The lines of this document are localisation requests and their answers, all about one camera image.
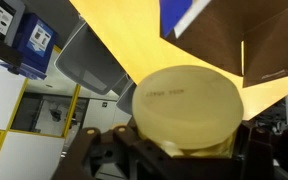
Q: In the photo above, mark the black box with white label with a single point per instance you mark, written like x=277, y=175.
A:
x=0, y=23

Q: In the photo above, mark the spray bottle with yellow label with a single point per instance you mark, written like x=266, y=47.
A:
x=187, y=110

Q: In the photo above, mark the blue box with white label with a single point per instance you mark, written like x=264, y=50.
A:
x=34, y=41

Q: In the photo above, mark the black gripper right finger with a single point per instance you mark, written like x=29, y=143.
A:
x=267, y=156

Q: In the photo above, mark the white cabinet yellow frame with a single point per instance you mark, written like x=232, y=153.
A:
x=4, y=100

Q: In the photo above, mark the grey office chair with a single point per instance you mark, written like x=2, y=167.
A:
x=90, y=63

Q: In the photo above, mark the blue printed cardboard box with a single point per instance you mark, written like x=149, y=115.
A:
x=217, y=33

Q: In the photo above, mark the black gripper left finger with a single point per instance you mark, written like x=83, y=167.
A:
x=117, y=156

